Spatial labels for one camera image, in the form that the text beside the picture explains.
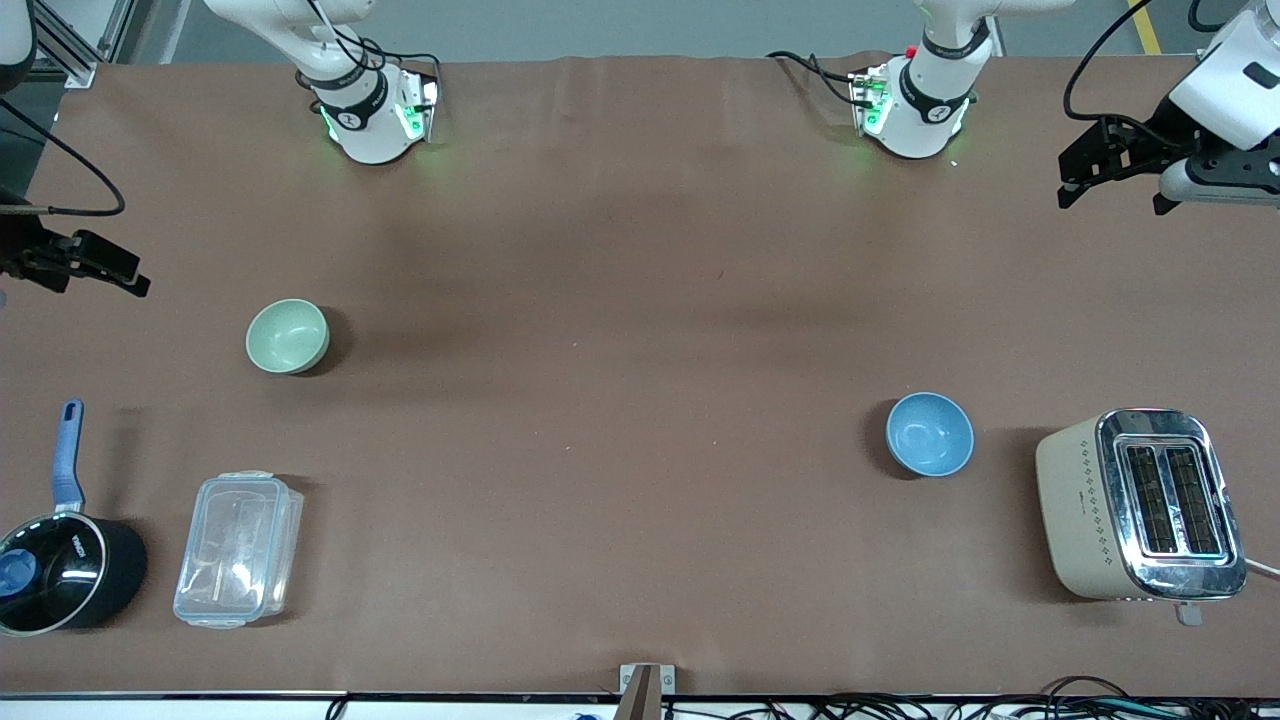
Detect black looped cable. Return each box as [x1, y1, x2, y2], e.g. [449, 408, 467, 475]
[1040, 676, 1133, 703]

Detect brown table mat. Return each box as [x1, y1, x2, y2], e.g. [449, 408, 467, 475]
[0, 55, 1280, 697]

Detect clear plastic food container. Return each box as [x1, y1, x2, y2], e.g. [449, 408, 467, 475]
[173, 471, 305, 630]

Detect right arm base metal bracket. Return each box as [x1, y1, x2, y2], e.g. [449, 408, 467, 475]
[395, 75, 442, 143]

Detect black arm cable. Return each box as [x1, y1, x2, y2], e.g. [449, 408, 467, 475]
[0, 98, 128, 218]
[1062, 0, 1166, 136]

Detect green bowl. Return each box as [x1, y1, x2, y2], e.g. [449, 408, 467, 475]
[246, 299, 331, 376]

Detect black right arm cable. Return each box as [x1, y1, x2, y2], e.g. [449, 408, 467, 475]
[0, 98, 128, 218]

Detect black tangled cable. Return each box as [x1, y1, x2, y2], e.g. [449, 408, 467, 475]
[800, 692, 1006, 720]

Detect aluminium frame profile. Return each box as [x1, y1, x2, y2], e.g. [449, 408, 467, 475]
[30, 0, 136, 88]

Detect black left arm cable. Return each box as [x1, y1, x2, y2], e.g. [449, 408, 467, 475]
[1062, 0, 1166, 136]

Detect beige chrome toaster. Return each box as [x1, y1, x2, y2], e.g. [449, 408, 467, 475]
[1035, 408, 1249, 628]

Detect glass lid blue knob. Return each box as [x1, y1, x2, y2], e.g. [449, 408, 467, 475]
[0, 513, 107, 636]

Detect blue bowl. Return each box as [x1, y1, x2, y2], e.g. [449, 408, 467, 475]
[886, 392, 975, 478]

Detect black saucepan blue handle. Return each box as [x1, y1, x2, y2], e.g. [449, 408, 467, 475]
[0, 400, 149, 638]

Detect left arm base metal bracket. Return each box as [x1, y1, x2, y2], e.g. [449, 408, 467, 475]
[849, 66, 894, 137]

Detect metal plate with brown post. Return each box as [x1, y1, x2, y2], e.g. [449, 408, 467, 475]
[618, 663, 677, 720]

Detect green cable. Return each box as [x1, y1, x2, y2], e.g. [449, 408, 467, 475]
[1055, 697, 1213, 718]

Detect black left base cable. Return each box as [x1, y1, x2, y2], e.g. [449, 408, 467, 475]
[767, 50, 861, 107]

